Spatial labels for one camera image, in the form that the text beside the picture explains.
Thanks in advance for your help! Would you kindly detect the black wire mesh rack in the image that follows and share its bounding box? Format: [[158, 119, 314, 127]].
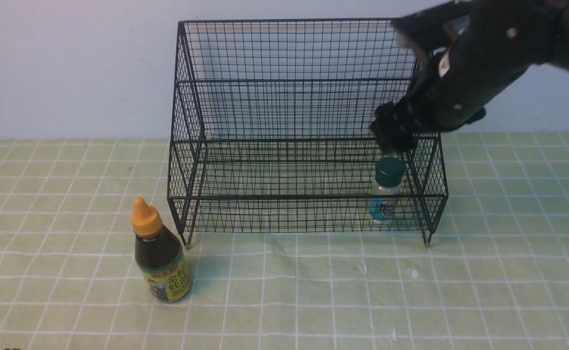
[[167, 18, 448, 247]]

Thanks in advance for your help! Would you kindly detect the dark sauce bottle orange cap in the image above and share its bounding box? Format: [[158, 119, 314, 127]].
[[130, 196, 193, 303]]

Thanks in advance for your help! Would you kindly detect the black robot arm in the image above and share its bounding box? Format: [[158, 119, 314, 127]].
[[370, 0, 569, 153]]

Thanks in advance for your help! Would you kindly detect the green checkered tablecloth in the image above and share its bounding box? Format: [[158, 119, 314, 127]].
[[0, 133, 569, 350]]

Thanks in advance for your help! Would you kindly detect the small shaker bottle green cap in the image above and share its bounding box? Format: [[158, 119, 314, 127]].
[[369, 157, 406, 223]]

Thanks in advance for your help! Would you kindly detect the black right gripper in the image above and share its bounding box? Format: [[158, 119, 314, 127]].
[[370, 0, 557, 152]]

